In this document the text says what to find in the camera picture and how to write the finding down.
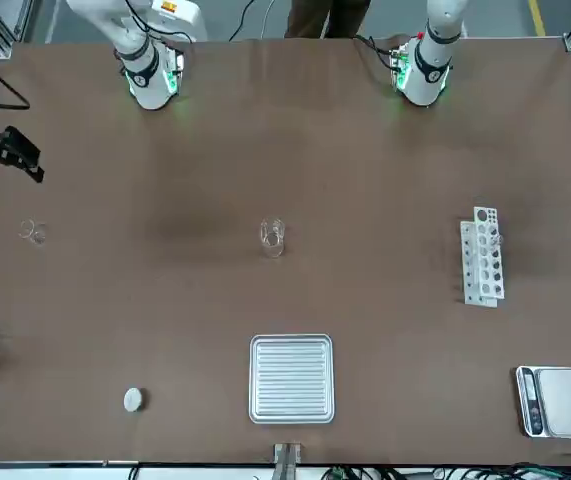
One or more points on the clear glass test tube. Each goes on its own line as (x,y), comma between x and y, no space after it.
(495,240)

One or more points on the clear glass beaker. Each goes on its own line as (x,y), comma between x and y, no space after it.
(272,239)

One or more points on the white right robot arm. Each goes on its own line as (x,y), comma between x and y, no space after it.
(147,75)

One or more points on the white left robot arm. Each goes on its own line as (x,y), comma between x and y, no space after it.
(430,60)

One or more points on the small glass beaker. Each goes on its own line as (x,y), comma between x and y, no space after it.
(35,235)

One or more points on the white test tube rack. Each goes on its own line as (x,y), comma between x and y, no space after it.
(470,270)

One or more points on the silver digital scale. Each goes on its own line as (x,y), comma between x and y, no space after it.
(565,400)

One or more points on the white box yellow label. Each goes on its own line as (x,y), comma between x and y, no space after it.
(177,12)

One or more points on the small white cup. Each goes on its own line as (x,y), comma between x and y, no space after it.
(133,400)

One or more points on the ribbed metal tray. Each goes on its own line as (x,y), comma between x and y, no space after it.
(290,380)

